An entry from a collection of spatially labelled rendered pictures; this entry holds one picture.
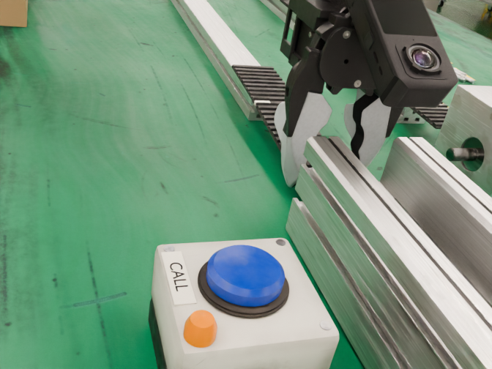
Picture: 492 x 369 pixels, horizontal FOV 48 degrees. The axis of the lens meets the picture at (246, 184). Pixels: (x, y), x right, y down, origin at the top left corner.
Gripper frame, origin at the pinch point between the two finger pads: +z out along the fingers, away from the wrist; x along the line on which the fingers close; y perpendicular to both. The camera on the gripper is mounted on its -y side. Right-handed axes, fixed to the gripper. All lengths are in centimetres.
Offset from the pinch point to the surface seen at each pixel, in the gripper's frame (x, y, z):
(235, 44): -0.8, 32.4, -0.8
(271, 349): 12.7, -20.4, -3.4
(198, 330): 16.3, -19.9, -4.7
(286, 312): 11.4, -18.5, -3.8
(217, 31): 0.5, 37.3, -0.8
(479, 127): -14.0, -0.1, -5.1
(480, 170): -14.0, -2.2, -1.8
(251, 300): 13.3, -18.3, -4.6
